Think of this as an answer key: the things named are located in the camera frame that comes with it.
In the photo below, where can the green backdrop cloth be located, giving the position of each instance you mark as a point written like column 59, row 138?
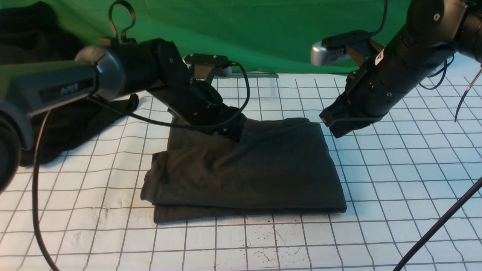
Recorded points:
column 263, row 35

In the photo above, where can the gray long-sleeved shirt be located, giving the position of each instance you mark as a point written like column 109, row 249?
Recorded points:
column 278, row 167

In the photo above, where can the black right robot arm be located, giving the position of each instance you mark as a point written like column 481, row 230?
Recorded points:
column 434, row 31

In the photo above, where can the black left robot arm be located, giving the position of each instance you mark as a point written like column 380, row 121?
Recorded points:
column 105, row 72

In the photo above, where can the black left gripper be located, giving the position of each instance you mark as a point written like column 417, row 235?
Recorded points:
column 200, row 106

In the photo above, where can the pile of black clothes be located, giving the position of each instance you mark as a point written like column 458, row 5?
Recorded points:
column 32, row 34

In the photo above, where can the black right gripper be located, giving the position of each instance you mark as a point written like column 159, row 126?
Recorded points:
column 384, row 76

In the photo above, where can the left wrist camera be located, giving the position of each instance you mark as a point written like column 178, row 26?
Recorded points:
column 206, row 67

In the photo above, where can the white grid mat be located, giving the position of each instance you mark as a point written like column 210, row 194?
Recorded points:
column 399, row 176

